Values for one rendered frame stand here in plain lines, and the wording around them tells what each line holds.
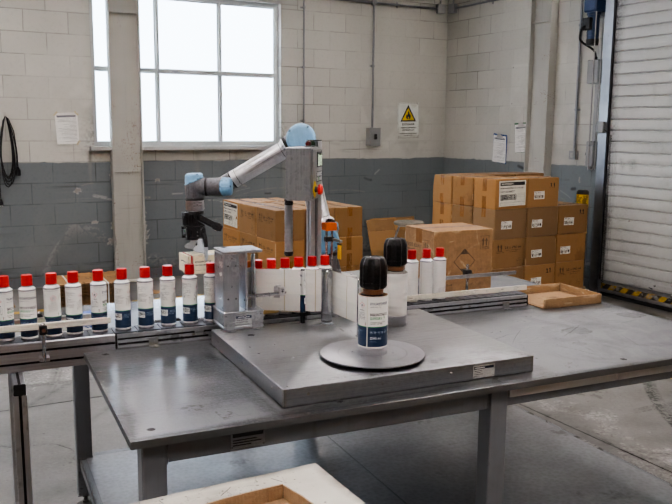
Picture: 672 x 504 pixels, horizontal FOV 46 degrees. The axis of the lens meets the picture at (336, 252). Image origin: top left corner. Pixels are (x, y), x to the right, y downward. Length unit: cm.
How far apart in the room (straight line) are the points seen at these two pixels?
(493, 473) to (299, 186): 118
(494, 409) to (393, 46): 748
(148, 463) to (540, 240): 544
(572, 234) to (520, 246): 62
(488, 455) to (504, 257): 446
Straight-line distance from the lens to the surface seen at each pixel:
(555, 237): 719
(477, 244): 347
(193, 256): 328
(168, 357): 256
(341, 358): 229
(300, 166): 284
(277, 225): 633
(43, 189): 809
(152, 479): 200
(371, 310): 228
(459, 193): 696
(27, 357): 265
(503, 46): 915
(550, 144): 848
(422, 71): 973
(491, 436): 239
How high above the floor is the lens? 154
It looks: 9 degrees down
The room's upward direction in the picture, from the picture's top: straight up
